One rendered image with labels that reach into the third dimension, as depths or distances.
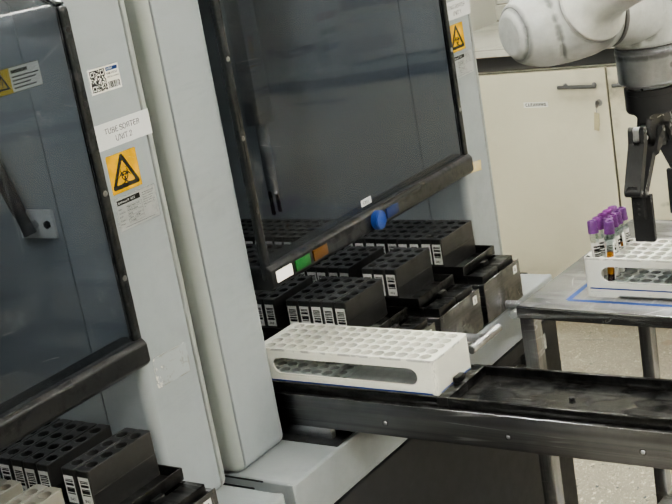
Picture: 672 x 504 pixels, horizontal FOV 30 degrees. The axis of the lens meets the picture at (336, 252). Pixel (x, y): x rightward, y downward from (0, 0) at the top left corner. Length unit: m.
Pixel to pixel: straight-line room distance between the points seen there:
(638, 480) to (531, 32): 1.70
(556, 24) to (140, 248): 0.61
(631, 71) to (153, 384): 0.79
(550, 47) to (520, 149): 2.51
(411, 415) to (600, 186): 2.49
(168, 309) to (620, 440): 0.58
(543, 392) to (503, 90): 2.56
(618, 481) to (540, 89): 1.45
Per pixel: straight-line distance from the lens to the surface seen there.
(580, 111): 4.06
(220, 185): 1.67
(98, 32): 1.52
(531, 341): 1.96
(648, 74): 1.82
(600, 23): 1.67
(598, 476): 3.19
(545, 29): 1.67
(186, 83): 1.63
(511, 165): 4.21
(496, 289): 2.15
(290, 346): 1.80
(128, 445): 1.55
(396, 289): 2.02
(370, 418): 1.73
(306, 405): 1.78
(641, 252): 1.93
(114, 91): 1.53
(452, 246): 2.16
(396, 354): 1.70
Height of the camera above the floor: 1.47
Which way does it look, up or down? 16 degrees down
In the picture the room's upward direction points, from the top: 10 degrees counter-clockwise
